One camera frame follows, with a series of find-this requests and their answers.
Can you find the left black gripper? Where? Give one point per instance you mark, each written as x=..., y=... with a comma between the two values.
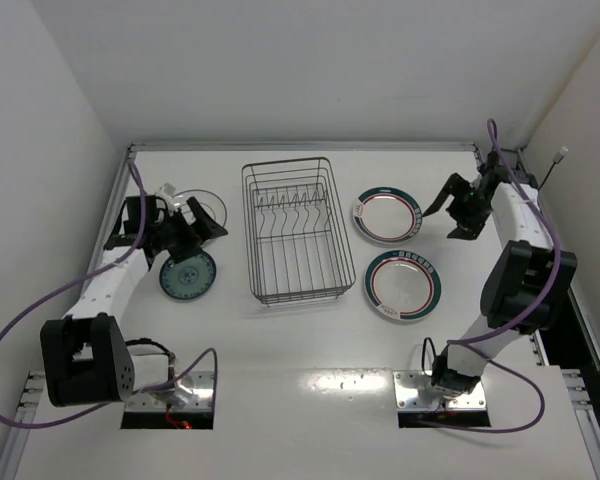
x=188, y=236

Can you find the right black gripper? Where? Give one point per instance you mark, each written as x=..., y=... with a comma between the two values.
x=461, y=209

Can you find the blue floral patterned plate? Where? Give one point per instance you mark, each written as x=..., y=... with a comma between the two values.
x=189, y=279

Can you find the clear glass plate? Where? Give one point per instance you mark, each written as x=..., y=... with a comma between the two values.
x=210, y=202

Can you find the green red rimmed plate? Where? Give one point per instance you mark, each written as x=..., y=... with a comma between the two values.
x=402, y=286
x=387, y=215

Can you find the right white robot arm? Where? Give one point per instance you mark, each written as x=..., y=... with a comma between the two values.
x=529, y=282

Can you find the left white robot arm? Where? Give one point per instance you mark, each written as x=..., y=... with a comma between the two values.
x=86, y=358

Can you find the metal wire dish rack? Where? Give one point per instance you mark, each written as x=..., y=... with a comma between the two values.
x=297, y=242

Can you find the black wall cable white plug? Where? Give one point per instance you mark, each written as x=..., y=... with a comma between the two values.
x=557, y=158

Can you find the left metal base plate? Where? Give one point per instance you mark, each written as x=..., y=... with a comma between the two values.
x=192, y=394

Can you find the metal base plate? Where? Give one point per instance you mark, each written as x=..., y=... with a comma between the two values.
x=192, y=394
x=415, y=394

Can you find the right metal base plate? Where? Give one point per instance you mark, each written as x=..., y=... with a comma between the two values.
x=415, y=394

